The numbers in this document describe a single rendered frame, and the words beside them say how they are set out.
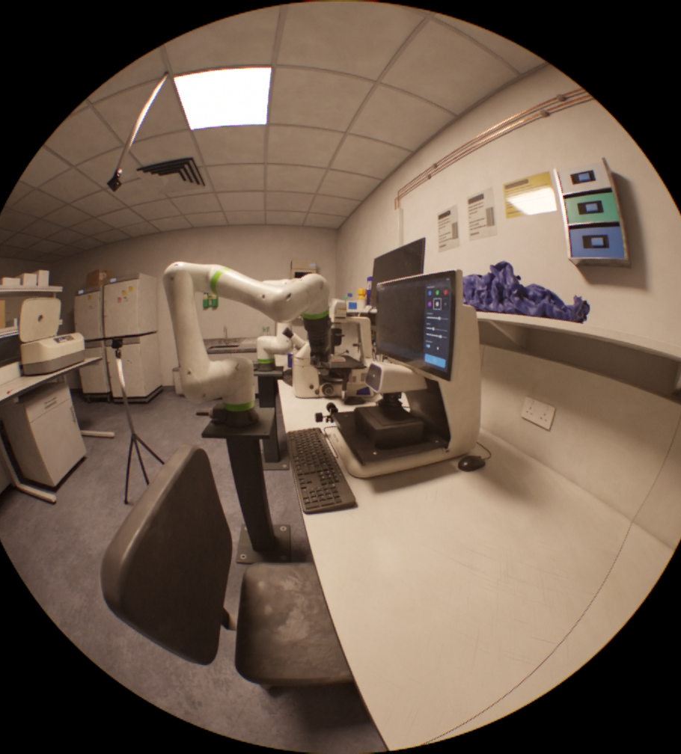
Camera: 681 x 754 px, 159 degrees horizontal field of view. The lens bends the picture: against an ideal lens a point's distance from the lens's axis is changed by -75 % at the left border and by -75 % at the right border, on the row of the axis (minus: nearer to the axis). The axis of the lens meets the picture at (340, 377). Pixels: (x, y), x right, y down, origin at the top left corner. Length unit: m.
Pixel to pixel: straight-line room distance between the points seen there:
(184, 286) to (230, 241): 3.32
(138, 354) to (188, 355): 3.03
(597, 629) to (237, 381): 1.21
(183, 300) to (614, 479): 1.54
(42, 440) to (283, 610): 2.16
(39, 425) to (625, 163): 3.55
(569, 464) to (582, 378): 0.30
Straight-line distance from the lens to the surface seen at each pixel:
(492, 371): 1.17
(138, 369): 3.88
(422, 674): 0.48
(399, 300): 0.80
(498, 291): 0.92
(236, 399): 0.91
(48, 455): 2.51
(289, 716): 1.22
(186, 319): 0.87
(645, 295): 1.07
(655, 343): 0.68
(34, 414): 2.40
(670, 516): 1.02
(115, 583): 0.35
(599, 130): 1.41
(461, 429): 0.86
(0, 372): 2.88
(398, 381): 0.73
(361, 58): 1.73
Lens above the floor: 1.21
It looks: 14 degrees down
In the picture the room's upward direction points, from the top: 2 degrees clockwise
